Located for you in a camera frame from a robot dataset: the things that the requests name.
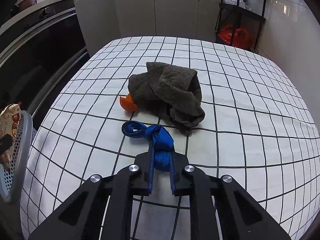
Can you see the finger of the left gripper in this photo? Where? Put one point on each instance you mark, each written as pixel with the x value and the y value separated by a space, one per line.
pixel 5 143

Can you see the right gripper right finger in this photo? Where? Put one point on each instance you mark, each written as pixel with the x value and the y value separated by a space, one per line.
pixel 172 173

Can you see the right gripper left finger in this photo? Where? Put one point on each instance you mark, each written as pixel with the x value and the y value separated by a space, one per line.
pixel 151 166

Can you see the snack wrapper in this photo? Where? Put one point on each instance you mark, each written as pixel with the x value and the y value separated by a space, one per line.
pixel 10 118

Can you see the grey perforated trash bin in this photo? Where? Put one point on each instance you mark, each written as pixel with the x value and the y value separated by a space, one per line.
pixel 12 181

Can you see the grey kitchen cabinets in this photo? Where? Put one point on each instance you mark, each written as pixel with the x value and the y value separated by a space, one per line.
pixel 102 21

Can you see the dark grey cloth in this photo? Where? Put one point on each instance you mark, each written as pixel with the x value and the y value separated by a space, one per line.
pixel 171 92

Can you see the orange peel piece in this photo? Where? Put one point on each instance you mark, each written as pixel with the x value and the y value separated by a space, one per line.
pixel 127 103

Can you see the black built-in oven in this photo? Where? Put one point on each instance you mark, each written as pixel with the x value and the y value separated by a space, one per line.
pixel 39 57

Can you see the white black grid tablecloth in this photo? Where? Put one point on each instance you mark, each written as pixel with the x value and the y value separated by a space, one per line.
pixel 257 129

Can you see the oven control knob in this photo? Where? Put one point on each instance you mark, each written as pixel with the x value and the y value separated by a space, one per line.
pixel 46 13

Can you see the brown clay pot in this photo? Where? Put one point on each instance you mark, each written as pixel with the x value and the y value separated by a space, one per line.
pixel 24 4

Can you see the red plastic bag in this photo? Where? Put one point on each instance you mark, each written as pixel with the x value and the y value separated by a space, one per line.
pixel 240 38

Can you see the black metal shelf rack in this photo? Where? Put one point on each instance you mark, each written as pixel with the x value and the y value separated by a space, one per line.
pixel 252 20

